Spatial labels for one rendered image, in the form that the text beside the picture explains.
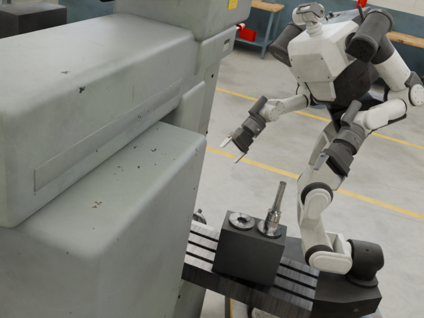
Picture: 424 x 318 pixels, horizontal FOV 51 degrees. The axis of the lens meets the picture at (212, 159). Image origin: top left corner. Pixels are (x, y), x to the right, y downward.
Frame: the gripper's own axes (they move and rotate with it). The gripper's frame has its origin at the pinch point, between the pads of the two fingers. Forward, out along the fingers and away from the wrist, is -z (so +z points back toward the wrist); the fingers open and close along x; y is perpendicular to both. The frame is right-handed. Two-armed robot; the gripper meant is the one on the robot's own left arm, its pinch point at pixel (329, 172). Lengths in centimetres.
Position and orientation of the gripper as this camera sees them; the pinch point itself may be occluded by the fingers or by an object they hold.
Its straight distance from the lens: 151.9
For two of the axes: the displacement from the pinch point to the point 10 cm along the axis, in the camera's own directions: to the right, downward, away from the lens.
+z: 5.5, -7.7, 3.3
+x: -6.5, -6.4, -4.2
